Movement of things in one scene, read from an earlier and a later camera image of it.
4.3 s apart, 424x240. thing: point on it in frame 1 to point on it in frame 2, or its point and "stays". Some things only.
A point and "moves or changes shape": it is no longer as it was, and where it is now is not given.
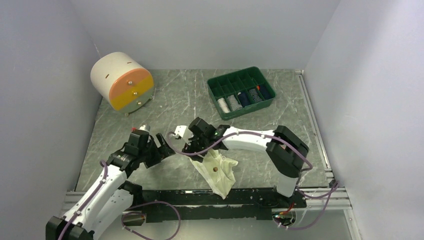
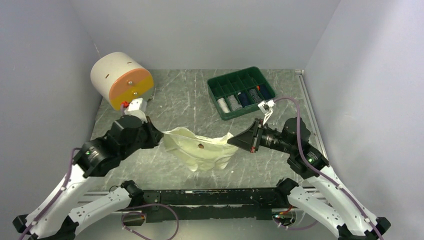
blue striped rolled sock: [255, 95] stays
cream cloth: [219, 171] moves or changes shape
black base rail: [189, 204] stays
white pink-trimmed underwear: [222, 103] stays
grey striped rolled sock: [234, 104] stays
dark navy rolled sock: [244, 99] stays
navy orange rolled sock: [264, 91] stays
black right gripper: [189, 146] to [248, 139]
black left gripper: [164, 151] to [155, 134]
